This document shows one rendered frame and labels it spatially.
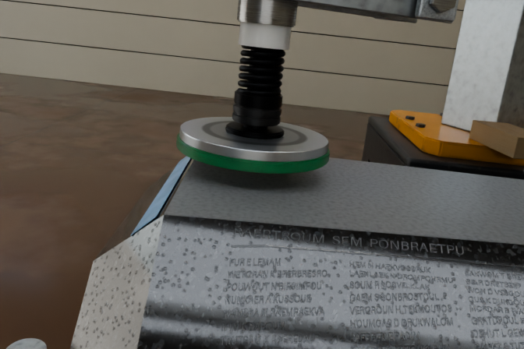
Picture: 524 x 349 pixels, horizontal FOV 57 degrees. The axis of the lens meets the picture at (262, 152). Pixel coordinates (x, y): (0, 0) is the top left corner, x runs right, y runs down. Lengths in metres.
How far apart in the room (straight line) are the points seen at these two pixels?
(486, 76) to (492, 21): 0.15
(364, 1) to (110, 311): 0.47
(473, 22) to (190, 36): 5.55
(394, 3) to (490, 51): 0.84
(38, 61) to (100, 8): 1.18
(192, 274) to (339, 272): 0.15
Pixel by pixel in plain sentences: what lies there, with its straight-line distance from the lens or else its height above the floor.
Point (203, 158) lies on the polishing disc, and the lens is 0.61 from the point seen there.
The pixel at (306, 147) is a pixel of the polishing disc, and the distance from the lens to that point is 0.63.
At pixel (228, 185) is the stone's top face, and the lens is 0.63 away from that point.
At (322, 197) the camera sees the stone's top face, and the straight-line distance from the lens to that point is 0.63.
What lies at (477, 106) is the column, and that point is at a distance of 1.48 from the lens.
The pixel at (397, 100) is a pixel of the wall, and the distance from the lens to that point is 6.96.
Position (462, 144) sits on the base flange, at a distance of 1.30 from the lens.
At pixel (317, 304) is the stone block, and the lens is 0.51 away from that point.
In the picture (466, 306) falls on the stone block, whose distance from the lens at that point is 0.56.
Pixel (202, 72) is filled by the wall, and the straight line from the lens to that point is 6.79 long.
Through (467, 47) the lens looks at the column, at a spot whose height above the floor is 1.01.
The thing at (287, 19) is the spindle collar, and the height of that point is 1.02.
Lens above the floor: 1.01
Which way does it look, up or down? 15 degrees down
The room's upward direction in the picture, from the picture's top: 6 degrees clockwise
